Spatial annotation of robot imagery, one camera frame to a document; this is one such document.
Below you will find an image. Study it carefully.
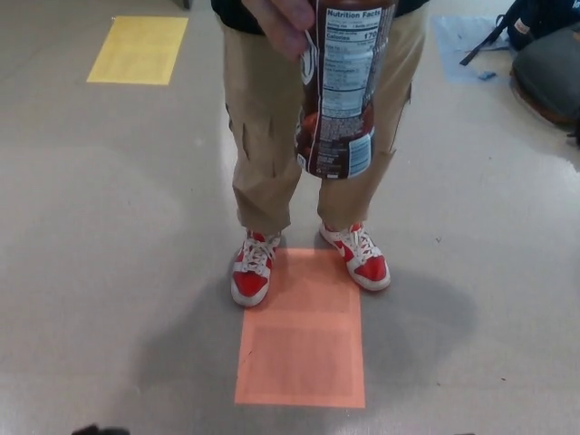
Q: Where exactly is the person's right hand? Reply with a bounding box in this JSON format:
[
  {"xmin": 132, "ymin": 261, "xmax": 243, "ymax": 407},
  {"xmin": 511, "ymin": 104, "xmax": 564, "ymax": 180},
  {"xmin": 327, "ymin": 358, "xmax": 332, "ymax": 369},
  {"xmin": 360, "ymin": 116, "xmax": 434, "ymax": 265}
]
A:
[{"xmin": 241, "ymin": 0, "xmax": 318, "ymax": 61}]

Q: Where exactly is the orange paper sheet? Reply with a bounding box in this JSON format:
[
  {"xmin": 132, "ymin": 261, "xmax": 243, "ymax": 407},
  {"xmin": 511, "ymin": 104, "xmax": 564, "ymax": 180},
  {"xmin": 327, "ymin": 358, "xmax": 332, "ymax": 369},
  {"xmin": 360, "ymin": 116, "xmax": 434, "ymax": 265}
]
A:
[{"xmin": 234, "ymin": 247, "xmax": 366, "ymax": 396}]

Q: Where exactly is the black backpack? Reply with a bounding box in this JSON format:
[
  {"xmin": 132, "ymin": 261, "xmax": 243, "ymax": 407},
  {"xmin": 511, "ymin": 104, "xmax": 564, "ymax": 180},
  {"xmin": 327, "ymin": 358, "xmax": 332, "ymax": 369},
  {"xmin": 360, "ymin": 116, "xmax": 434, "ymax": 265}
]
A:
[{"xmin": 459, "ymin": 0, "xmax": 580, "ymax": 67}]

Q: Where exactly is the blue paper sheet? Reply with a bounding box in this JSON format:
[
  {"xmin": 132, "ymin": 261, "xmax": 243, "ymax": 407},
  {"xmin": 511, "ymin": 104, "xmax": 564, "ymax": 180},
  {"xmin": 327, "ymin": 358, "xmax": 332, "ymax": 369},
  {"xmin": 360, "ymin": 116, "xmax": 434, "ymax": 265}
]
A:
[{"xmin": 430, "ymin": 15, "xmax": 516, "ymax": 83}]

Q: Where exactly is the person in khaki pants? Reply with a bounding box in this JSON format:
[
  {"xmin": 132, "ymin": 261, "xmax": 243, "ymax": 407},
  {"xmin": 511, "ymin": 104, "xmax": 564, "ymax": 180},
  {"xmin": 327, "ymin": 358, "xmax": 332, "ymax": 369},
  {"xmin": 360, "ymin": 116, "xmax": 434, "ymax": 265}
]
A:
[{"xmin": 220, "ymin": 0, "xmax": 430, "ymax": 233}]

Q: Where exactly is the person's red white sneaker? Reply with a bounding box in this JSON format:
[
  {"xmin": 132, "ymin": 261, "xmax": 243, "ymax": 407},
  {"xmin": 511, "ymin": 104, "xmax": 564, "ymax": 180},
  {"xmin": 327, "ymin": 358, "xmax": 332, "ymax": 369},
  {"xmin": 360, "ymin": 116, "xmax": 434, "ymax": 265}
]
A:
[
  {"xmin": 318, "ymin": 220, "xmax": 392, "ymax": 292},
  {"xmin": 230, "ymin": 228, "xmax": 282, "ymax": 309}
]

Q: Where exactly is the person's left red white sneaker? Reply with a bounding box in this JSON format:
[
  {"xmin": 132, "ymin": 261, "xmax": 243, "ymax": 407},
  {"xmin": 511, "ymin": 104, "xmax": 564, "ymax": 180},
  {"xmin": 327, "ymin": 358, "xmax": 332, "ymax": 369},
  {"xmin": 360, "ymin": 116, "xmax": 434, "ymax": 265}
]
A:
[{"xmin": 318, "ymin": 220, "xmax": 392, "ymax": 292}]

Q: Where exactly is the black shirt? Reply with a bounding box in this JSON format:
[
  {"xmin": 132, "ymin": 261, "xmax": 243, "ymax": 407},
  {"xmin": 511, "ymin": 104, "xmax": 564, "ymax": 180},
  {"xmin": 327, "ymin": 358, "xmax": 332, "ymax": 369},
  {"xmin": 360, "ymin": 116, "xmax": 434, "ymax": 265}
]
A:
[{"xmin": 210, "ymin": 0, "xmax": 430, "ymax": 36}]

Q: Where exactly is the yellow paper sheet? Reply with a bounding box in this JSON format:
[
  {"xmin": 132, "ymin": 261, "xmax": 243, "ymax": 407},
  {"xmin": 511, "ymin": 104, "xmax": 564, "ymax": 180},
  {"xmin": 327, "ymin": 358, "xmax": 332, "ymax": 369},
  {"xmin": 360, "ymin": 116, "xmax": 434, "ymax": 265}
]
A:
[{"xmin": 85, "ymin": 15, "xmax": 189, "ymax": 85}]

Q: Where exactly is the person's right red white sneaker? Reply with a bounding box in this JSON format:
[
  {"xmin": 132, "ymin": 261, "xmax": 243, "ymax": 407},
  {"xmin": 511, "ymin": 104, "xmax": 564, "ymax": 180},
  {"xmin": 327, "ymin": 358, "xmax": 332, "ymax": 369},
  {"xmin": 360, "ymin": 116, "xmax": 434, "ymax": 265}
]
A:
[{"xmin": 230, "ymin": 228, "xmax": 282, "ymax": 309}]

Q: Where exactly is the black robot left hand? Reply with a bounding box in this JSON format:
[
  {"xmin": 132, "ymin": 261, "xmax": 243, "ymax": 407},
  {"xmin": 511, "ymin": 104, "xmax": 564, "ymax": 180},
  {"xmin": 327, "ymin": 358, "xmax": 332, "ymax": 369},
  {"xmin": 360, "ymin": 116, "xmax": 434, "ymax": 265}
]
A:
[{"xmin": 72, "ymin": 422, "xmax": 132, "ymax": 435}]

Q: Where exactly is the grey cushion with brown base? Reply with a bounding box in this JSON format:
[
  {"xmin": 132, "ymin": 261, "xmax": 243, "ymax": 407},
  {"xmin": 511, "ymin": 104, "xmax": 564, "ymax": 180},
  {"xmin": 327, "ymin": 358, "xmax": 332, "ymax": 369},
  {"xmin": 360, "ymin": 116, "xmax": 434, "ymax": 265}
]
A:
[{"xmin": 510, "ymin": 38, "xmax": 580, "ymax": 126}]

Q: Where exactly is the brown protein shake bottle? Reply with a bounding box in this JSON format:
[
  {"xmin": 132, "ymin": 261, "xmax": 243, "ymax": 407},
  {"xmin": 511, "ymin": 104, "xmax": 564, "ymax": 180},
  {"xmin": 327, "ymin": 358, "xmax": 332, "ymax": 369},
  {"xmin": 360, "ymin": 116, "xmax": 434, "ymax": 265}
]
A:
[{"xmin": 294, "ymin": 0, "xmax": 398, "ymax": 181}]

